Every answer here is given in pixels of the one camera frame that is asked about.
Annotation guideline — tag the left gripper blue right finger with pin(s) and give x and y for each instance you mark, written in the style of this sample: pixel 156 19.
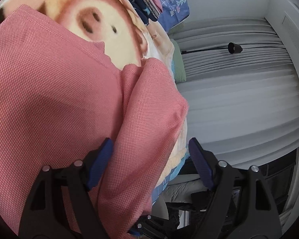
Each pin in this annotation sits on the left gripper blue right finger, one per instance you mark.
pixel 200 163

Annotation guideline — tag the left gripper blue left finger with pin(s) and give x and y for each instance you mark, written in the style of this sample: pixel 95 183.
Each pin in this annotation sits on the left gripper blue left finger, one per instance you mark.
pixel 97 161

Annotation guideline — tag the pink knit garment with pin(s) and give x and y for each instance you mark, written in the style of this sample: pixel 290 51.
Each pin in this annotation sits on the pink knit garment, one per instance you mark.
pixel 60 97

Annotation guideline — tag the grey pleated curtain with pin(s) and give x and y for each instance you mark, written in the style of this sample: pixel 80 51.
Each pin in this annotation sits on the grey pleated curtain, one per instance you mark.
pixel 242 107

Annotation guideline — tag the green pillow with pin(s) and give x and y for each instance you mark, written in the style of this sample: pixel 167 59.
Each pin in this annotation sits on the green pillow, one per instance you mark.
pixel 179 69

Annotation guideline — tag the black stand with cone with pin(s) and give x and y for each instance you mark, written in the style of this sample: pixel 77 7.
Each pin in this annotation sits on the black stand with cone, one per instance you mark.
pixel 232 48

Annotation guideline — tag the blue patterned bed sheet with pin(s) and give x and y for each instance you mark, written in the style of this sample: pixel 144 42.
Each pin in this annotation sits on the blue patterned bed sheet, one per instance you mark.
pixel 174 12

